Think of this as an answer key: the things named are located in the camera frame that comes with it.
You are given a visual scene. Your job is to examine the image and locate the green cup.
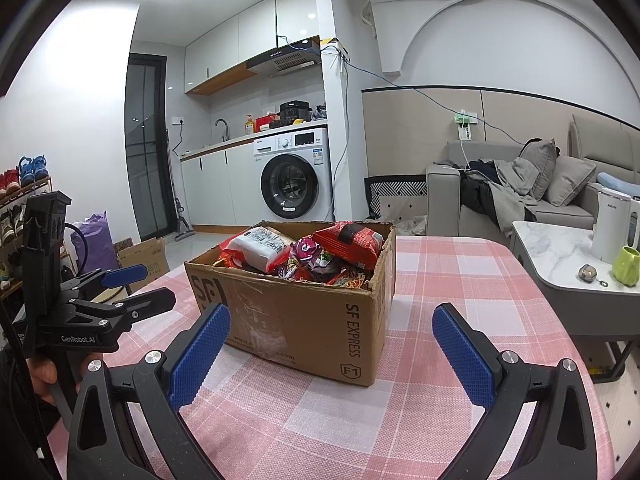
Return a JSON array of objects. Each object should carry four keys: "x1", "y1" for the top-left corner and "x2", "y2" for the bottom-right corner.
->
[{"x1": 611, "y1": 245, "x2": 640, "y2": 287}]

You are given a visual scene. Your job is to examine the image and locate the white base cabinets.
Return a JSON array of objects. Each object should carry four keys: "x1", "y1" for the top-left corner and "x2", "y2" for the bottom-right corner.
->
[{"x1": 180, "y1": 147, "x2": 261, "y2": 226}]

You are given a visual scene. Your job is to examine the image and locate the pink checked tablecloth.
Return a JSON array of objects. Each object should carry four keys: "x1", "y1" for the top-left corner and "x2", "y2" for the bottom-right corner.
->
[{"x1": 65, "y1": 232, "x2": 616, "y2": 480}]

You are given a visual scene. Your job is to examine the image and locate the dark clothes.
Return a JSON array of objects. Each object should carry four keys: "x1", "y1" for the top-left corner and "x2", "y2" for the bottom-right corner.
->
[{"x1": 460, "y1": 157, "x2": 538, "y2": 226}]

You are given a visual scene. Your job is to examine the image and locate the floor mop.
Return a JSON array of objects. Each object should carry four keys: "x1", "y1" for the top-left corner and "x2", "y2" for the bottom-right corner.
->
[{"x1": 172, "y1": 195, "x2": 195, "y2": 241}]

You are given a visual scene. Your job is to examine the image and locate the small printed cardboard box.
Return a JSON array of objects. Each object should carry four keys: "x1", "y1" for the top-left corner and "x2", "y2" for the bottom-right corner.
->
[{"x1": 115, "y1": 237, "x2": 168, "y2": 286}]

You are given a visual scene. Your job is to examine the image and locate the grey cushion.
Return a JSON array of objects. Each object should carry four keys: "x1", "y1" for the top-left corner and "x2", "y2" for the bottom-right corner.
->
[
  {"x1": 520, "y1": 139, "x2": 561, "y2": 201},
  {"x1": 542, "y1": 155, "x2": 597, "y2": 208}
]

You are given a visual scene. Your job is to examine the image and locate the black pressure cooker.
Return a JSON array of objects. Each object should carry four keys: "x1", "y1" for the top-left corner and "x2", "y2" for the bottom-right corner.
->
[{"x1": 279, "y1": 101, "x2": 313, "y2": 126}]

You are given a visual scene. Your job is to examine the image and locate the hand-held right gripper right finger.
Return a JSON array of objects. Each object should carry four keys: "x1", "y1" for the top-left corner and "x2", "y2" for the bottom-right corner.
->
[{"x1": 431, "y1": 302, "x2": 602, "y2": 480}]

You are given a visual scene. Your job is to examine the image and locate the white wall cabinets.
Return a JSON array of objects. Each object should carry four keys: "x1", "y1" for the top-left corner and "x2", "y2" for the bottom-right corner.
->
[{"x1": 184, "y1": 0, "x2": 321, "y2": 96}]

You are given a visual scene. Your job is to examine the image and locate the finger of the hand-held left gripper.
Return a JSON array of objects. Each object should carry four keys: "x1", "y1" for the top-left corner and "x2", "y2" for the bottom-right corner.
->
[
  {"x1": 60, "y1": 263, "x2": 149, "y2": 302},
  {"x1": 65, "y1": 286, "x2": 177, "y2": 333}
]

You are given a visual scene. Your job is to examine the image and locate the range hood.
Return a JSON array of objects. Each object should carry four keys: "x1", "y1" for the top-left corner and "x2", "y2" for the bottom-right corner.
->
[{"x1": 246, "y1": 40, "x2": 322, "y2": 78}]

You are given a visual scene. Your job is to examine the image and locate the red black snack packet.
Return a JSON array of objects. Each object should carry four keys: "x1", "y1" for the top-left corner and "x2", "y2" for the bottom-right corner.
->
[{"x1": 312, "y1": 221, "x2": 385, "y2": 272}]

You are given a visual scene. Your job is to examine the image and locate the grey sofa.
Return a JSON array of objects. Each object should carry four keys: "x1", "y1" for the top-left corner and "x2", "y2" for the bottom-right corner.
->
[{"x1": 425, "y1": 115, "x2": 640, "y2": 236}]

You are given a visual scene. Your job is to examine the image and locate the brown cardboard box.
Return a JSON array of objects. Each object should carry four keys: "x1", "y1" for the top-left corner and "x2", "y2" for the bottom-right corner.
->
[{"x1": 184, "y1": 220, "x2": 397, "y2": 387}]

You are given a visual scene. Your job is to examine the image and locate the person's left hand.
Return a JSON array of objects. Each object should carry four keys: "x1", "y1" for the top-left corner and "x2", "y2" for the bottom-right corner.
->
[{"x1": 27, "y1": 352, "x2": 104, "y2": 407}]

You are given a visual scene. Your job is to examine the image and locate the white red noodle packet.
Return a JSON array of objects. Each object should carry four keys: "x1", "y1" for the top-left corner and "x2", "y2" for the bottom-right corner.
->
[{"x1": 232, "y1": 226, "x2": 296, "y2": 273}]

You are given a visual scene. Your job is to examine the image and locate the marble coffee table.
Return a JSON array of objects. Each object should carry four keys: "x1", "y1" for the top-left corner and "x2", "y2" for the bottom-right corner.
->
[{"x1": 511, "y1": 220, "x2": 640, "y2": 383}]

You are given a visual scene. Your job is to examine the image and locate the white kettle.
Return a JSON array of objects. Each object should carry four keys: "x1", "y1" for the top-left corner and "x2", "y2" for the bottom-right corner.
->
[{"x1": 591, "y1": 187, "x2": 640, "y2": 263}]

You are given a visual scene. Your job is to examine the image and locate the black white patterned panel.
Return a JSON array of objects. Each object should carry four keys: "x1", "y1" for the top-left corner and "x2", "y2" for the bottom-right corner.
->
[{"x1": 365, "y1": 175, "x2": 428, "y2": 221}]

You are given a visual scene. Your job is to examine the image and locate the red gold noodle packet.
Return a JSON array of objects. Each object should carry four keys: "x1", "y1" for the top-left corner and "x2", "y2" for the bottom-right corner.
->
[{"x1": 320, "y1": 265, "x2": 375, "y2": 292}]

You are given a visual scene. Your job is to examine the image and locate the light blue pillow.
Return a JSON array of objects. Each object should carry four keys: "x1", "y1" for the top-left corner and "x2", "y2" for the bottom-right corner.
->
[{"x1": 597, "y1": 172, "x2": 640, "y2": 196}]

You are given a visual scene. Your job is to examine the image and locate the wooden shoe rack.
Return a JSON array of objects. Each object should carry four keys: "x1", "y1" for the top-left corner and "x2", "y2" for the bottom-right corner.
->
[{"x1": 0, "y1": 175, "x2": 53, "y2": 301}]

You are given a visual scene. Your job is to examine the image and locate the black glass door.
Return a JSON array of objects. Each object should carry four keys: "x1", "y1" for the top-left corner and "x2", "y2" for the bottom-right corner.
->
[{"x1": 125, "y1": 53, "x2": 171, "y2": 241}]

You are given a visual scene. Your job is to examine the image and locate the metal tea strainer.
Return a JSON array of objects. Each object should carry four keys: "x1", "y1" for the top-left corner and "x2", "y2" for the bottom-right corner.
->
[{"x1": 579, "y1": 264, "x2": 610, "y2": 287}]

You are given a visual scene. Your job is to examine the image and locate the blue shoes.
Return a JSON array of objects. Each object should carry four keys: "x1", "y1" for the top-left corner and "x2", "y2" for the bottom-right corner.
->
[{"x1": 19, "y1": 155, "x2": 48, "y2": 183}]

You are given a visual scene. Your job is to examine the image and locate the purple bag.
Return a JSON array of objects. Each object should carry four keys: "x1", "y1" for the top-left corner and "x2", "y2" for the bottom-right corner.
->
[{"x1": 72, "y1": 211, "x2": 118, "y2": 273}]

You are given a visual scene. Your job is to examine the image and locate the purple pink snack packet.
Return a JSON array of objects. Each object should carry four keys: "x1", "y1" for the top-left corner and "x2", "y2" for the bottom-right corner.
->
[{"x1": 292, "y1": 237, "x2": 323, "y2": 266}]

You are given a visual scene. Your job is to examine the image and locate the white washing machine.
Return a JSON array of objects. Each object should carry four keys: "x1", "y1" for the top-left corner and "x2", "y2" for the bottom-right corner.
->
[{"x1": 252, "y1": 127, "x2": 335, "y2": 223}]

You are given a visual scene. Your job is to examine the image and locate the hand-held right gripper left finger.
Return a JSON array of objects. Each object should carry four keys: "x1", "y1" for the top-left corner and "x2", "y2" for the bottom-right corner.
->
[{"x1": 66, "y1": 302, "x2": 232, "y2": 480}]

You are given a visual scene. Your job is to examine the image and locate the green power strip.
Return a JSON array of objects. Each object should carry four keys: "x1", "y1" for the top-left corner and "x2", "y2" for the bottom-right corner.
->
[{"x1": 452, "y1": 110, "x2": 478, "y2": 141}]

